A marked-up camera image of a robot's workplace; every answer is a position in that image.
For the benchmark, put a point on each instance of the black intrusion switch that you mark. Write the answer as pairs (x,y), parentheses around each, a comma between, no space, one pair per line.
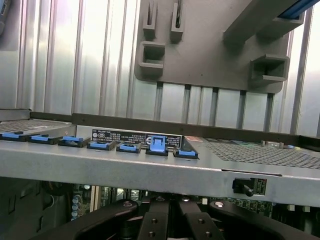
(240,187)

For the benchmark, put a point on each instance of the green RAM stick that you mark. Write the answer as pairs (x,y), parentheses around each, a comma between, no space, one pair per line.
(178,12)

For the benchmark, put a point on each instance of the green motherboard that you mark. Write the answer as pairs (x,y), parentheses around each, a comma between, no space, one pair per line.
(252,203)

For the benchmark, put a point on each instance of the white expansion slot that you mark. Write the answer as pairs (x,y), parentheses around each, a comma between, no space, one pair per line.
(93,197)

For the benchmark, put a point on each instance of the hard disk with blue bracket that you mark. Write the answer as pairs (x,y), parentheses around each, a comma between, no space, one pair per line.
(291,11)

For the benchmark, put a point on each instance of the grey parts rack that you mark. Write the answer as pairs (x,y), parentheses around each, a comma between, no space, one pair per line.
(200,50)

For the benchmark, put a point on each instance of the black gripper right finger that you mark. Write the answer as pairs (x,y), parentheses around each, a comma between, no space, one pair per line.
(203,225)

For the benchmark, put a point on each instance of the black regulatory label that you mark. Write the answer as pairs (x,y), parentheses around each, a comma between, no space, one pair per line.
(112,136)

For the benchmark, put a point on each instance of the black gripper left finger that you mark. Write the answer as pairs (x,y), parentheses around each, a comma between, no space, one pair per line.
(152,225)

